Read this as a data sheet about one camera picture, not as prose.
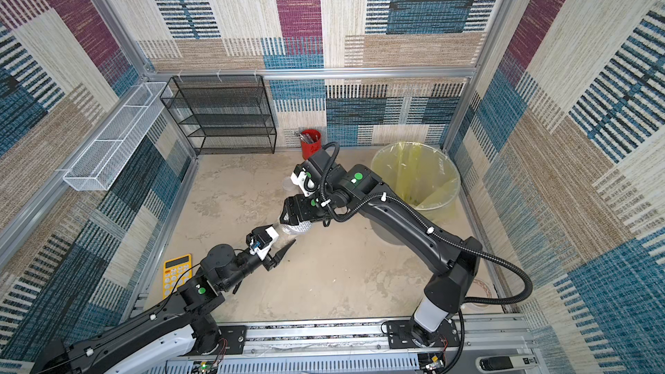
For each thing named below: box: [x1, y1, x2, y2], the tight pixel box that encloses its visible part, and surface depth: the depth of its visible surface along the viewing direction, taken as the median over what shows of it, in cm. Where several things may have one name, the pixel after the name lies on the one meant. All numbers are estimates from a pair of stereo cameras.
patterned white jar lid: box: [280, 220, 314, 234], surface depth 66 cm
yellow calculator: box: [162, 253, 194, 300], surface depth 87 cm
